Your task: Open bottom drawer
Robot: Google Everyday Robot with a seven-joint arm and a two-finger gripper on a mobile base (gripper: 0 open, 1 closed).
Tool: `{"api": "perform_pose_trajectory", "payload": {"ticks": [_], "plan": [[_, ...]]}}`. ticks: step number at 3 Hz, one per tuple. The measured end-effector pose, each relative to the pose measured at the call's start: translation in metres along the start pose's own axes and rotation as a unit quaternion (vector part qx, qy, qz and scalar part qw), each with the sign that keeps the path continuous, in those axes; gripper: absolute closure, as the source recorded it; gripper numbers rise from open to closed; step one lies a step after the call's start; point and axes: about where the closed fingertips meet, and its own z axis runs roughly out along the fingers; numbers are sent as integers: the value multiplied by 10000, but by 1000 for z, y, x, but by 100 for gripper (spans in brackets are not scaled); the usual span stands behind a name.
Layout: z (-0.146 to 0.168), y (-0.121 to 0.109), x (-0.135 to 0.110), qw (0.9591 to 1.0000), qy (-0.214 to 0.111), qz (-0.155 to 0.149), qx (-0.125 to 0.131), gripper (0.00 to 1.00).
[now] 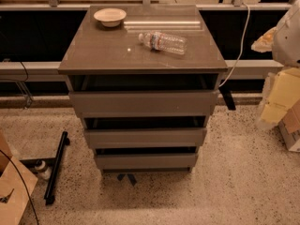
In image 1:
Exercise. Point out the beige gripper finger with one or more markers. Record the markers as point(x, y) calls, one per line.
point(280, 92)
point(264, 43)

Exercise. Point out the grey bottom drawer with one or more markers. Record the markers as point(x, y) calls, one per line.
point(146, 162)

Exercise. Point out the grey drawer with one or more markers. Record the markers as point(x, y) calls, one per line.
point(133, 138)
point(142, 104)
point(146, 162)

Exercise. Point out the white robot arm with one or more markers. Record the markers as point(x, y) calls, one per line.
point(286, 41)

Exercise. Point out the grey top drawer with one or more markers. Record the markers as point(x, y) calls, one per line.
point(142, 104)

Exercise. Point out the grey middle drawer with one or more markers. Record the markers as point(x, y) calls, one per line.
point(133, 138)

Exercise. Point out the grey drawer cabinet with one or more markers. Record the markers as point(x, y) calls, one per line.
point(101, 59)

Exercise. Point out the cardboard box right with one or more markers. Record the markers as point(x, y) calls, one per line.
point(290, 128)

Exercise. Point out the cardboard box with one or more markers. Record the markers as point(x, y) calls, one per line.
point(290, 128)
point(16, 184)

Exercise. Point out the clear plastic water bottle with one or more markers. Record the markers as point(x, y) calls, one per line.
point(159, 41)

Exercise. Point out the white paper bowl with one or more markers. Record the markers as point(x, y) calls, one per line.
point(110, 17)

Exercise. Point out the small white bottle on floor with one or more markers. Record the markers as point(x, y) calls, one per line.
point(43, 170)

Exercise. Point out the black metal bar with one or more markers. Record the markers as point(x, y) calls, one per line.
point(49, 196)

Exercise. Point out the cardboard box left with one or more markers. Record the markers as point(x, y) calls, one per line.
point(16, 184)

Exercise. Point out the black bracket right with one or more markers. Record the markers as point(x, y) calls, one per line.
point(228, 98)

